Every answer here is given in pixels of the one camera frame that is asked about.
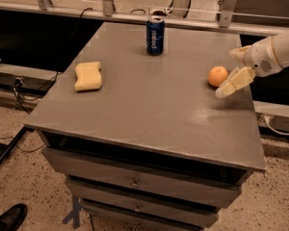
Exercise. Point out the yellow sponge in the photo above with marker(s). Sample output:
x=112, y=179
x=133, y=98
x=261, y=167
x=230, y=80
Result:
x=88, y=76

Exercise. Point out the black tripod leg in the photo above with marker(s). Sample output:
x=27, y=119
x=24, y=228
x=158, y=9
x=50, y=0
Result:
x=12, y=144

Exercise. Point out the top drawer knob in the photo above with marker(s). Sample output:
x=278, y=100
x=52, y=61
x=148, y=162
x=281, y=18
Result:
x=134, y=184

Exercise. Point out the blue Pepsi can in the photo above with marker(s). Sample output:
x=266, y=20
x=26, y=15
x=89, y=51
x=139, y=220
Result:
x=155, y=28

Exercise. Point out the black shoe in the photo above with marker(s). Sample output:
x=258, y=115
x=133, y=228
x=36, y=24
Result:
x=12, y=219

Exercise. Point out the orange fruit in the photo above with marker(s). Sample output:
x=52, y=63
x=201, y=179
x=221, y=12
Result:
x=217, y=75

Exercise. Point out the grey drawer cabinet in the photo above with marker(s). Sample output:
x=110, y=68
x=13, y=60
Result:
x=157, y=120

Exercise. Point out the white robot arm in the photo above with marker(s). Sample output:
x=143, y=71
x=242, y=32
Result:
x=281, y=47

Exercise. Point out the middle drawer knob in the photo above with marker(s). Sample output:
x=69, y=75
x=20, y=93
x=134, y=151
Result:
x=137, y=209

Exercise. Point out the drawer knob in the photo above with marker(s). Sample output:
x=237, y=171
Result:
x=134, y=184
x=137, y=209

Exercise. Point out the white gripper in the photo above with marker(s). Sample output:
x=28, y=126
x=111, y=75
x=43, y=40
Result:
x=259, y=59

